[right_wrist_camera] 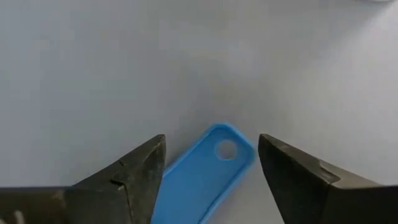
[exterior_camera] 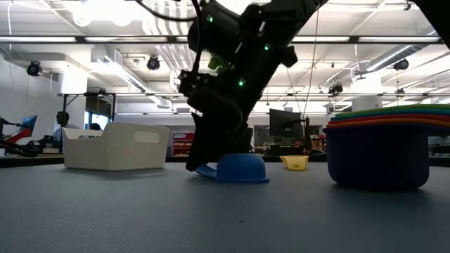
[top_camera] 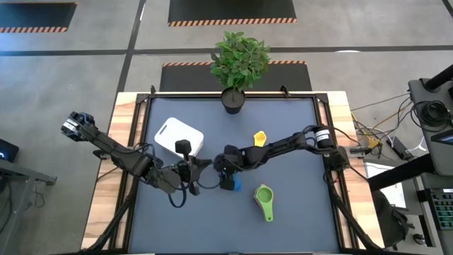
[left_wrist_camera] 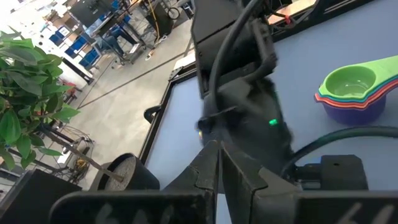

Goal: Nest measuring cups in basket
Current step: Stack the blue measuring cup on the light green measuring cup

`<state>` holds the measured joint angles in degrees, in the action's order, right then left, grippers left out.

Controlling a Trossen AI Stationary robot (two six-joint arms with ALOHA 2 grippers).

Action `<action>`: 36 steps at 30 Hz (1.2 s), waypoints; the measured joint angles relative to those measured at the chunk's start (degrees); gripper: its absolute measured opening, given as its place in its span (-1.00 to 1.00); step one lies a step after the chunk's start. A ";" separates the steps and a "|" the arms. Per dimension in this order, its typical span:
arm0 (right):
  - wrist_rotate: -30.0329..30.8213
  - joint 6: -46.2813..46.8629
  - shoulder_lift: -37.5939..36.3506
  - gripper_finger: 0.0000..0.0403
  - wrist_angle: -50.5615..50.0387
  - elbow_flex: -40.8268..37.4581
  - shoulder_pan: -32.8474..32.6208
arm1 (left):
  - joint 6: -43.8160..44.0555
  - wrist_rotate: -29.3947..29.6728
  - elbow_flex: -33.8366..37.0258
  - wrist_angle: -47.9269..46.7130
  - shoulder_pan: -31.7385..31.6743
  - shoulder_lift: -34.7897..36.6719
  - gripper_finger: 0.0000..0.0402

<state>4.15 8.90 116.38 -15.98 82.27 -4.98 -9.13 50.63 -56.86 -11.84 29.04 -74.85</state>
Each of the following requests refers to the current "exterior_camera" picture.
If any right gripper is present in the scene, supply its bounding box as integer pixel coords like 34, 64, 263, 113
185, 63, 275, 172

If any blue measuring cup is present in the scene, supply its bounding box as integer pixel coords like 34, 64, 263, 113
194, 153, 271, 184

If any yellow measuring cup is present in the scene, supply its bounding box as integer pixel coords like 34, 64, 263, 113
279, 155, 309, 171

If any purple measuring cup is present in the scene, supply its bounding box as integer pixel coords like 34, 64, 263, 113
322, 122, 450, 191

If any orange measuring cup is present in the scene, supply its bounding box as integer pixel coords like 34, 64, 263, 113
326, 118, 450, 130

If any red measuring cup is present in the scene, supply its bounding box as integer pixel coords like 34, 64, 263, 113
328, 113, 450, 126

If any teal measuring cup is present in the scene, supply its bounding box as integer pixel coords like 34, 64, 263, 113
330, 108, 450, 122

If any white plastic basket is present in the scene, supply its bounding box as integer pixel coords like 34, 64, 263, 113
62, 121, 172, 172

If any red storage shelf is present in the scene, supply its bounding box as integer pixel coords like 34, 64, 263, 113
172, 132, 195, 156

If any black computer monitor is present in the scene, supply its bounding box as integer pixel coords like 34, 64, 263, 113
269, 108, 303, 138

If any blue lit screen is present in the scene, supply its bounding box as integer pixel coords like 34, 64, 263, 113
18, 115, 38, 138

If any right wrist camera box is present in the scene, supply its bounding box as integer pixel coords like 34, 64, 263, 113
178, 68, 212, 98

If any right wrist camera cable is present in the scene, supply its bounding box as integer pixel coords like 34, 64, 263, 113
135, 0, 205, 77

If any black table frame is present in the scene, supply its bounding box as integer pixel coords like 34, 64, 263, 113
0, 154, 450, 168

